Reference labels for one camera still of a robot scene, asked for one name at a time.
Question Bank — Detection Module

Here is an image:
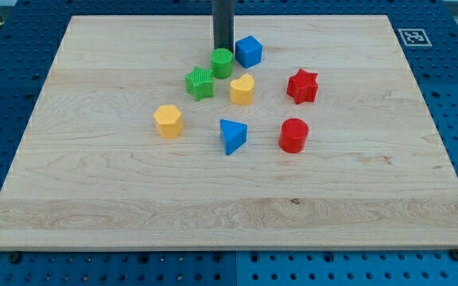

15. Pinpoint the red cylinder block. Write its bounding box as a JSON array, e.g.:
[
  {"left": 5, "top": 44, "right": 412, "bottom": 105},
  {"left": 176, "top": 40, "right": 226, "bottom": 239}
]
[{"left": 278, "top": 118, "right": 309, "bottom": 153}]

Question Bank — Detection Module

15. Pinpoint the blue cube block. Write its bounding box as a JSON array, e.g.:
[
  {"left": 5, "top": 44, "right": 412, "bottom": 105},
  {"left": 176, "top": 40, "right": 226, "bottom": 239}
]
[{"left": 235, "top": 36, "right": 262, "bottom": 68}]

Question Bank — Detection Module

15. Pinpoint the blue triangle block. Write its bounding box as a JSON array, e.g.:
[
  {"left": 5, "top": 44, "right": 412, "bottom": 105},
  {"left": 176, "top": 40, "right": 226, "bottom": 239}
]
[{"left": 219, "top": 119, "right": 248, "bottom": 156}]

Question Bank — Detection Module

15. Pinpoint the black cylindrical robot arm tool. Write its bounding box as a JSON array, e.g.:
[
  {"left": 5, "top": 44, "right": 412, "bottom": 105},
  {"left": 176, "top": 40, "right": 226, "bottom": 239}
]
[{"left": 212, "top": 0, "right": 235, "bottom": 52}]

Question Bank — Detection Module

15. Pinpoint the green star block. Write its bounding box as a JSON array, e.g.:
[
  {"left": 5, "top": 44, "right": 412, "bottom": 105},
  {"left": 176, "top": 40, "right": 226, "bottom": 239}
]
[{"left": 184, "top": 66, "right": 214, "bottom": 102}]

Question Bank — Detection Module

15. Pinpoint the black bolt front left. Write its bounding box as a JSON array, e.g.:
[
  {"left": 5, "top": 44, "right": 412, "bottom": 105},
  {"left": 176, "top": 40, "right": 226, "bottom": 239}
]
[{"left": 8, "top": 252, "right": 22, "bottom": 265}]

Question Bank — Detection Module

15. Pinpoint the black bolt front right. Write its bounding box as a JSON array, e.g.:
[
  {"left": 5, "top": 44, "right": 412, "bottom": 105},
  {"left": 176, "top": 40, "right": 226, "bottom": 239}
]
[{"left": 448, "top": 249, "right": 458, "bottom": 261}]

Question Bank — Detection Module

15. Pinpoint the yellow heart block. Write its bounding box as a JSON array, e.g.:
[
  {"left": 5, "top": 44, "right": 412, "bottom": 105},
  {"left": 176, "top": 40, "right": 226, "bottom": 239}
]
[{"left": 230, "top": 73, "right": 254, "bottom": 106}]

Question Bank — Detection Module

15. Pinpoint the light wooden board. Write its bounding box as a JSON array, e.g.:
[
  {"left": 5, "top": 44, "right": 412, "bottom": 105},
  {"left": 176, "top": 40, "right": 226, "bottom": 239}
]
[{"left": 0, "top": 15, "right": 458, "bottom": 252}]

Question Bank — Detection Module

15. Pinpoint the white fiducial marker tag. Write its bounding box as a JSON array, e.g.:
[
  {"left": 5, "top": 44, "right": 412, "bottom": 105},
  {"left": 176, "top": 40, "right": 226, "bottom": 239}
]
[{"left": 398, "top": 28, "right": 432, "bottom": 48}]

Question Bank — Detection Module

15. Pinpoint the black bolt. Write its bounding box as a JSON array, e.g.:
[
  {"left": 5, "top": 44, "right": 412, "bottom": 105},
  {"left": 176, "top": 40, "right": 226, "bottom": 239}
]
[
  {"left": 8, "top": 252, "right": 22, "bottom": 265},
  {"left": 448, "top": 249, "right": 458, "bottom": 261}
]

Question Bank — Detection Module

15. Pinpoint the red star block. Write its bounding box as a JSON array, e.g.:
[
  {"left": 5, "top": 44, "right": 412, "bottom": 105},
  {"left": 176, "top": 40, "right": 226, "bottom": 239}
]
[{"left": 286, "top": 68, "right": 319, "bottom": 104}]

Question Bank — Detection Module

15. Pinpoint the green cylinder block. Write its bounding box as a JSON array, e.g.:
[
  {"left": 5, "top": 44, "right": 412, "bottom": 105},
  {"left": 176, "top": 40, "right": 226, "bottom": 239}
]
[{"left": 210, "top": 48, "right": 233, "bottom": 79}]

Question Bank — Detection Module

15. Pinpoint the yellow hexagon block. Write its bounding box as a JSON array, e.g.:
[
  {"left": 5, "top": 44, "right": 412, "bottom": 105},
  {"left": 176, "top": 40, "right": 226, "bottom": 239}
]
[{"left": 153, "top": 105, "right": 184, "bottom": 139}]

